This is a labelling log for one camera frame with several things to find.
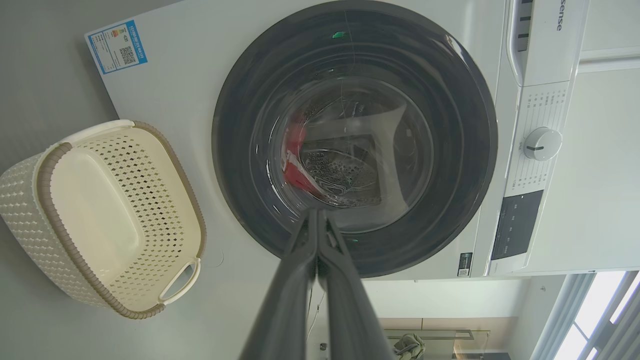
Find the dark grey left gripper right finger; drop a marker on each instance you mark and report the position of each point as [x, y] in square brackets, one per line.
[350, 320]

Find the black display panel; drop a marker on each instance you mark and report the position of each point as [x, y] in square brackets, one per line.
[517, 225]

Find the small black QR sticker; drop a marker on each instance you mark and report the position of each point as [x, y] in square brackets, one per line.
[465, 264]

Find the white front-load washing machine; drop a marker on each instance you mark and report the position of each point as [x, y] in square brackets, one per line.
[190, 75]

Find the olive green bag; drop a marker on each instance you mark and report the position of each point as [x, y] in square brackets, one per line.
[410, 347]

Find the steel perforated washer drum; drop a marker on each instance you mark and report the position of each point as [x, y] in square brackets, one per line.
[345, 172]

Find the white round control knob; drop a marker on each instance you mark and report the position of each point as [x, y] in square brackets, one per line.
[542, 144]

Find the cream perforated laundry basket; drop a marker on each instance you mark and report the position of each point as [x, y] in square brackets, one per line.
[95, 210]

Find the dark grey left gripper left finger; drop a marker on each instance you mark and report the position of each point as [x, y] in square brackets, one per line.
[285, 310]

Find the blue energy label sticker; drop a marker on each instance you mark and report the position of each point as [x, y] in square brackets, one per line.
[117, 47]

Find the window with white frame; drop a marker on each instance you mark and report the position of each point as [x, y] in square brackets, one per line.
[595, 320]

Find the washing machine glass door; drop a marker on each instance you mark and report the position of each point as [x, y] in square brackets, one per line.
[240, 175]

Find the red and white garment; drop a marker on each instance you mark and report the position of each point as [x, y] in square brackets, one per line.
[295, 145]

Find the white detergent drawer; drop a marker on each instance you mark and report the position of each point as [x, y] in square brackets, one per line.
[550, 45]

